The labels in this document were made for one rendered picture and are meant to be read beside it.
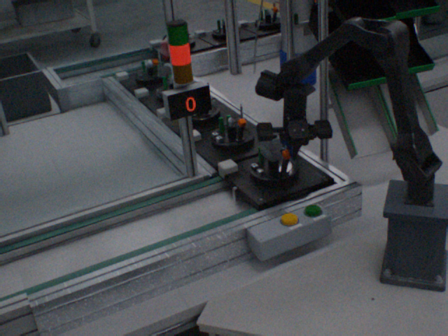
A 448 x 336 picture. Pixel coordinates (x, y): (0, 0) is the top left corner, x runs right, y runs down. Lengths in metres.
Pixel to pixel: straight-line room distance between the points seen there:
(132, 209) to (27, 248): 0.29
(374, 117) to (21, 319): 1.09
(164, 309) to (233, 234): 0.24
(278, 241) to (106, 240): 0.46
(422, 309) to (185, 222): 0.64
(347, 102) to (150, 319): 0.84
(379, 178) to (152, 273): 0.80
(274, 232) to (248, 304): 0.19
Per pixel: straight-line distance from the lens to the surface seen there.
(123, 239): 1.58
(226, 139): 1.84
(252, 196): 1.57
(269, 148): 1.61
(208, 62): 2.80
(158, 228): 1.59
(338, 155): 1.99
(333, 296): 1.42
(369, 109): 1.78
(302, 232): 1.48
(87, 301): 1.40
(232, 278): 1.47
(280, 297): 1.41
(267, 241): 1.43
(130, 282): 1.41
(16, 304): 1.39
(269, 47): 2.94
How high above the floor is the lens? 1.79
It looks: 29 degrees down
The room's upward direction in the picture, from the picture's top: 6 degrees counter-clockwise
